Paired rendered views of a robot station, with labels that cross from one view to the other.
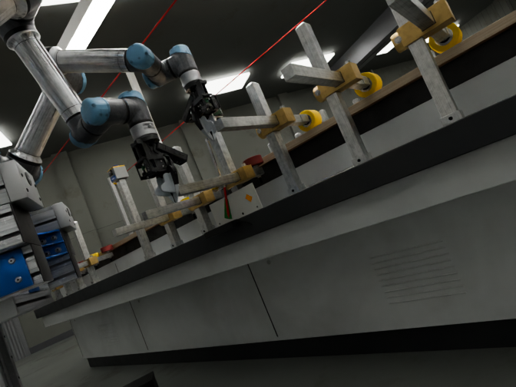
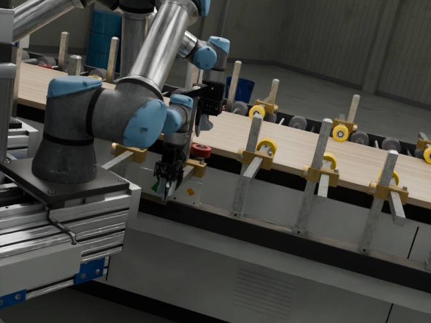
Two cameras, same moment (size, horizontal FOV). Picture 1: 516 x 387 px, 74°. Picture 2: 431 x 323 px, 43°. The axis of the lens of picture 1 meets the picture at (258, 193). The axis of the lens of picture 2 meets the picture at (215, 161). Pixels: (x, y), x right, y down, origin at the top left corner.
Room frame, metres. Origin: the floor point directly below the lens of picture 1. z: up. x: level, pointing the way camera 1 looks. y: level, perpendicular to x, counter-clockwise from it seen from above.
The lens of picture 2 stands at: (-0.52, 0.97, 1.51)
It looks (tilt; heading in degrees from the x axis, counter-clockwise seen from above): 17 degrees down; 330
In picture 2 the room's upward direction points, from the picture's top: 12 degrees clockwise
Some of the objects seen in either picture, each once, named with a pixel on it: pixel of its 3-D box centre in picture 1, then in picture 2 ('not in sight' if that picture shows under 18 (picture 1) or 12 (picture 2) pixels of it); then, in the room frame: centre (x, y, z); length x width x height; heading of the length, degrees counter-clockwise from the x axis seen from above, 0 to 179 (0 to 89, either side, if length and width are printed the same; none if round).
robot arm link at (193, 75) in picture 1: (192, 81); (213, 75); (1.21, 0.06, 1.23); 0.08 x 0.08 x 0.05
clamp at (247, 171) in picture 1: (238, 177); (188, 166); (1.30, 0.05, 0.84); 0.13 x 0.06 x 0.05; 50
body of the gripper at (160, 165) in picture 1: (152, 157); (170, 160); (1.02, 0.26, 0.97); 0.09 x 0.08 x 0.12; 140
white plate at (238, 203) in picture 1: (233, 206); (169, 187); (1.31, 0.10, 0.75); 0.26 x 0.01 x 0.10; 50
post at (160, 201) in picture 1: (160, 201); (68, 114); (1.63, 0.45, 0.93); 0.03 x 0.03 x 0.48; 50
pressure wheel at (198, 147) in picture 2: (256, 170); (199, 159); (1.37, -0.03, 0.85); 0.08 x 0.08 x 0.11
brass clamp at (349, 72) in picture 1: (335, 83); (319, 174); (0.98, -0.34, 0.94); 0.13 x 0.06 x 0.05; 50
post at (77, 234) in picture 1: (85, 255); not in sight; (2.27, 1.22, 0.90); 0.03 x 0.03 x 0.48; 50
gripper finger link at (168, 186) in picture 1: (168, 187); (169, 191); (1.01, 0.24, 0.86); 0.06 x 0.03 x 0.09; 140
